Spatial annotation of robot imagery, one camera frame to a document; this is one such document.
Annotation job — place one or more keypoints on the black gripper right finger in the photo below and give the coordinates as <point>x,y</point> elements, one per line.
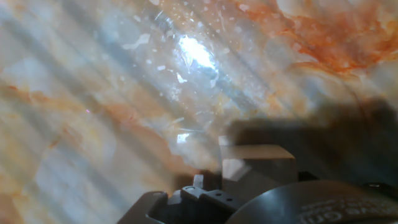
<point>306,176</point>

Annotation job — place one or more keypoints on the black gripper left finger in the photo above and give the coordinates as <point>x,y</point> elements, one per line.
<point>205,203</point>

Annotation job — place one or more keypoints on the small wooden block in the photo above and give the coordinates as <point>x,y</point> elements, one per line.
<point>261,171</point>

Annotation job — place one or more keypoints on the orange marble pattern mat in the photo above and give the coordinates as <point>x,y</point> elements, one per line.
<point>93,93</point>

